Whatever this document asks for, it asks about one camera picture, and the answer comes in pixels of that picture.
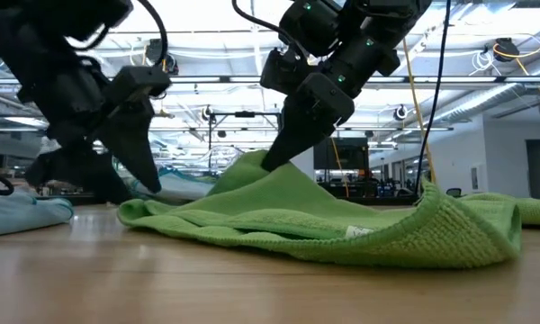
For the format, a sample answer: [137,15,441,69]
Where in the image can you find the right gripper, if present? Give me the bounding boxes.
[260,72,356,173]

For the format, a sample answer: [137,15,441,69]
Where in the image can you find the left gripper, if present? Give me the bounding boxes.
[17,58,163,204]

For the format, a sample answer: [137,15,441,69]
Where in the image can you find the clear plastic bin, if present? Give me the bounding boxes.
[112,144,247,202]

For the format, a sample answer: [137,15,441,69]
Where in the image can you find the long ceiling light bar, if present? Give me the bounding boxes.
[0,75,540,86]

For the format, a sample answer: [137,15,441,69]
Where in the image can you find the black rig frame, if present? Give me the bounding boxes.
[208,111,282,172]

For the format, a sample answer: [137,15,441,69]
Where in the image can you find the black wall monitor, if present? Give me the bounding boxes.
[313,137,371,172]

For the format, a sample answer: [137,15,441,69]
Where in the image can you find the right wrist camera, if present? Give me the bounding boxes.
[259,47,307,95]

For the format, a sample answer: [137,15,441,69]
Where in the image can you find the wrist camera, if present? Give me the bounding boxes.
[105,66,172,104]
[259,47,307,95]

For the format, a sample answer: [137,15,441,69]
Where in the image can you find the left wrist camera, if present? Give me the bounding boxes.
[105,66,172,104]

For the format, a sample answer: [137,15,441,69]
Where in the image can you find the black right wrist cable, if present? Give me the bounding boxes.
[231,0,310,59]

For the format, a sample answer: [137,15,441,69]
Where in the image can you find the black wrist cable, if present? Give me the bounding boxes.
[231,0,310,59]
[67,0,170,68]

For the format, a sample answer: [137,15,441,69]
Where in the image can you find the black ceiling cable reel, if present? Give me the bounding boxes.
[492,38,518,63]
[143,38,180,77]

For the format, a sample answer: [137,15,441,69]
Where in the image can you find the yellow hanging cable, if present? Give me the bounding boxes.
[401,38,437,185]

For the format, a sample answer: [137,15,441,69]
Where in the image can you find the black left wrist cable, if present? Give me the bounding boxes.
[67,0,170,68]

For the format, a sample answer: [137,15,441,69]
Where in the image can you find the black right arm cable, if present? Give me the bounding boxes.
[416,0,452,194]

